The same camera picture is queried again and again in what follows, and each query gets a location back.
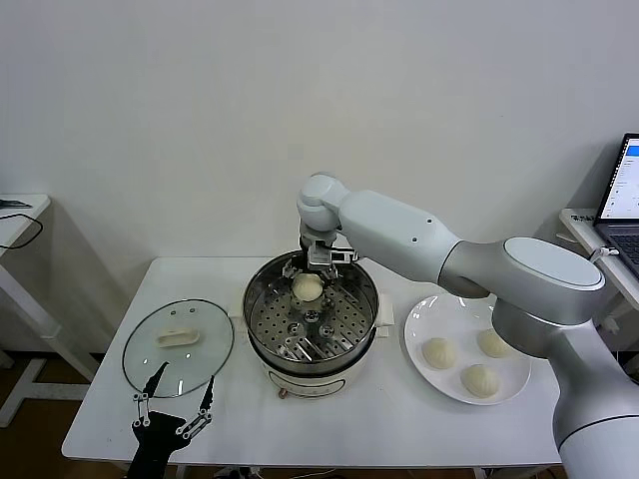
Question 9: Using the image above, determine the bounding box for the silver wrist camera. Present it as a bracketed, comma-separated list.
[308, 241, 359, 269]

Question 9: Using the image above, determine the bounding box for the white side table with cable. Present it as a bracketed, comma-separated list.
[0, 193, 99, 429]

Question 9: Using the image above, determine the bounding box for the white side table with laptop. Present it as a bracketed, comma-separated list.
[557, 207, 639, 350]

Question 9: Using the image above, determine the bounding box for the cream electric cooking pot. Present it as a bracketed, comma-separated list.
[228, 292, 394, 400]

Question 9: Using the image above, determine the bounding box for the white steamed baozi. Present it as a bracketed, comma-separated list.
[459, 363, 501, 399]
[291, 272, 324, 303]
[421, 337, 459, 370]
[476, 327, 514, 359]

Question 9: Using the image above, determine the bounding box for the grey open laptop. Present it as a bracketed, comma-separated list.
[592, 132, 639, 278]

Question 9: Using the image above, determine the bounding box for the round white plate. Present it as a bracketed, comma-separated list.
[403, 292, 532, 406]

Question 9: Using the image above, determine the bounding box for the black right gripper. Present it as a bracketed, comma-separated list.
[281, 230, 341, 284]

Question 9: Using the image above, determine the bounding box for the black looped cable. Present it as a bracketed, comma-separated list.
[0, 213, 45, 250]

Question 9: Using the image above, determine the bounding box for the perforated stainless steel steamer basket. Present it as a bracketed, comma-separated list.
[243, 248, 379, 368]

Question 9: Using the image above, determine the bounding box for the round glass pot lid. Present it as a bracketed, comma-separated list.
[122, 297, 236, 399]

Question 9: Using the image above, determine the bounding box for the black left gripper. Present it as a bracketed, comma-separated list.
[127, 361, 216, 479]

